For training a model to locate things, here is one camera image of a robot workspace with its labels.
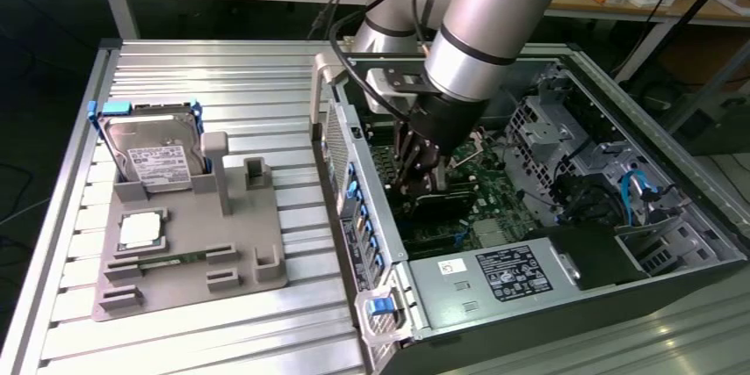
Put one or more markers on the silver chipset heatsink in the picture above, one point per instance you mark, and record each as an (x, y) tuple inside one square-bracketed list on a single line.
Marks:
[(492, 233)]

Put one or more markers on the grey parts rack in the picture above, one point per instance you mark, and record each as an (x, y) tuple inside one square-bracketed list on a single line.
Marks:
[(194, 234)]

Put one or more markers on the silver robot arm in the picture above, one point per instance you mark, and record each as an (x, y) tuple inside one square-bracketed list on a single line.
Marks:
[(487, 28)]

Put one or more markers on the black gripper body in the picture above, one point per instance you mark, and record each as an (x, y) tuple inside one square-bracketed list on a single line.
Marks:
[(449, 124)]

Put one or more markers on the silver disk bay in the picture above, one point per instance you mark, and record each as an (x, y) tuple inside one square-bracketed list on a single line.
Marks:
[(663, 256)]

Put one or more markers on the black expansion slot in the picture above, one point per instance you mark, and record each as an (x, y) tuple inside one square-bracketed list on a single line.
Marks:
[(435, 243)]

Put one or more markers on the blue case latch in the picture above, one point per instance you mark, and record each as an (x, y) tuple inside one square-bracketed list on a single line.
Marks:
[(381, 307)]

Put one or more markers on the green RAM stick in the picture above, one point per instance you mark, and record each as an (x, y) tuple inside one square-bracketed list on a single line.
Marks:
[(173, 258)]

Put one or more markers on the silver CPU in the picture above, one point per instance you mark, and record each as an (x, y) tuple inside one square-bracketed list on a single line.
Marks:
[(141, 230)]

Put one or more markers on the silver power supply unit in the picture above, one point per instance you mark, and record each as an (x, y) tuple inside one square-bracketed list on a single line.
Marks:
[(469, 287)]

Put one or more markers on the black RAM slot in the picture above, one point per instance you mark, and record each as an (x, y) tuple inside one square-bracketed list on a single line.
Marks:
[(382, 140), (378, 129), (380, 132), (381, 136)]

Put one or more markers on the black slanted pole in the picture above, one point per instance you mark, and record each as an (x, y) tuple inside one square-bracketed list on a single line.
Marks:
[(676, 12)]

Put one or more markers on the silver disk bay cage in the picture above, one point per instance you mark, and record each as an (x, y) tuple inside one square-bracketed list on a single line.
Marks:
[(545, 129)]

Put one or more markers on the black equipment box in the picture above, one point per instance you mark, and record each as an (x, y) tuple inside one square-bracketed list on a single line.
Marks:
[(715, 129)]

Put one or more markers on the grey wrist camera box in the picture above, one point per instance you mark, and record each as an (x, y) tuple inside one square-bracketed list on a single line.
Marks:
[(388, 94)]

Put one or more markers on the black open PC case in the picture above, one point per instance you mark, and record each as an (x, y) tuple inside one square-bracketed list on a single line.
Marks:
[(645, 305)]

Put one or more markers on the green motherboard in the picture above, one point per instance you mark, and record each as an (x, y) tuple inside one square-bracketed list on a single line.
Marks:
[(499, 199)]

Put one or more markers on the silver socket cover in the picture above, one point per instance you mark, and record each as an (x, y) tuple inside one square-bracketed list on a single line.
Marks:
[(479, 153)]

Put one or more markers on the hard disk with blue carrier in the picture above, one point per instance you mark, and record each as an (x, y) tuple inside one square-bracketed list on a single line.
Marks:
[(158, 155)]

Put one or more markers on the black plastic shroud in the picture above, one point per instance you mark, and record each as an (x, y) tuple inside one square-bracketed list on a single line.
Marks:
[(587, 256)]

